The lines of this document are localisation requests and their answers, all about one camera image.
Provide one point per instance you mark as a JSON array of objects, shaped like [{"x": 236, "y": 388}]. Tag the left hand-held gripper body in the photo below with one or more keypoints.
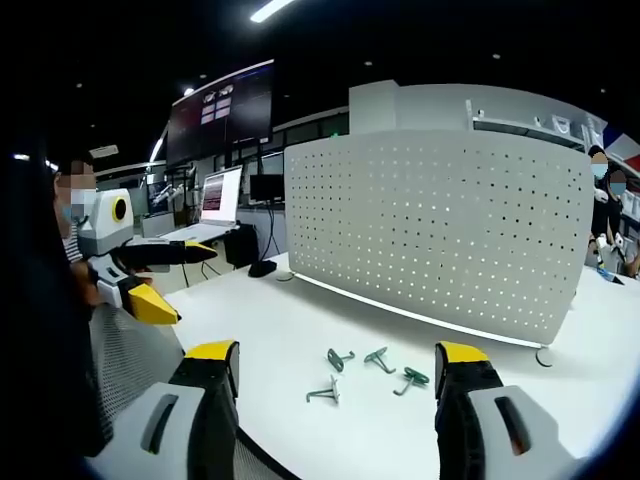
[{"x": 102, "y": 220}]

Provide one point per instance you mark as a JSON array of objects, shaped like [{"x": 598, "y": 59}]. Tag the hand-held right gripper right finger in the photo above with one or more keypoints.
[{"x": 480, "y": 425}]

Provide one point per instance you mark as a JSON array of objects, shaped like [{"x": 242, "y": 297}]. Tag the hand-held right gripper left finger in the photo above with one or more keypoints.
[{"x": 175, "y": 415}]

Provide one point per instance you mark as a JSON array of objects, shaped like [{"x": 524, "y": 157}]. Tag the green hook assembly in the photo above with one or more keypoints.
[
  {"x": 377, "y": 357},
  {"x": 412, "y": 377},
  {"x": 338, "y": 360}
]

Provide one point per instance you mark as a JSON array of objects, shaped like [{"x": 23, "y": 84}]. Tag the grey metal hook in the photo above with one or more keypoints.
[{"x": 332, "y": 390}]

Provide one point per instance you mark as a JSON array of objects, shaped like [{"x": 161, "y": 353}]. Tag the white perforated mounting plate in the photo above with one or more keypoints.
[{"x": 440, "y": 235}]

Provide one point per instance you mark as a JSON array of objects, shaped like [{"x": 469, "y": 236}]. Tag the person's left hand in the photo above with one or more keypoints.
[{"x": 88, "y": 285}]

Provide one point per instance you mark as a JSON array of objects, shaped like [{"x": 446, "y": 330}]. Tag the person's striped shirt torso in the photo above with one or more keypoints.
[{"x": 70, "y": 247}]

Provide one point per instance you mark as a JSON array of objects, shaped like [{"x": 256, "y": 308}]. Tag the open white laptop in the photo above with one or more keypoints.
[{"x": 217, "y": 200}]

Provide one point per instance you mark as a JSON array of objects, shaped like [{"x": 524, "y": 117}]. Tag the person at left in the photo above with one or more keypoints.
[{"x": 40, "y": 300}]

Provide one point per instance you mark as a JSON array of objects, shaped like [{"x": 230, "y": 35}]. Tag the person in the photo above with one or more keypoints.
[
  {"x": 602, "y": 210},
  {"x": 625, "y": 215},
  {"x": 40, "y": 300}
]

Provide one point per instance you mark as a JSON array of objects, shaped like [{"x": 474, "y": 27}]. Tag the black computer monitor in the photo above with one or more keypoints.
[{"x": 266, "y": 187}]

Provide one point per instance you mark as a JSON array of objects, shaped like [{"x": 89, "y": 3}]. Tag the ceiling light strip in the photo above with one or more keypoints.
[{"x": 272, "y": 10}]

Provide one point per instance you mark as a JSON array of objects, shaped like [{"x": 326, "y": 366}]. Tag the red white blue banner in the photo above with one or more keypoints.
[{"x": 625, "y": 150}]

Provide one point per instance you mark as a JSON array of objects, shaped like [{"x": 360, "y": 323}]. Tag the large dark wall screen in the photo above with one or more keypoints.
[{"x": 220, "y": 120}]

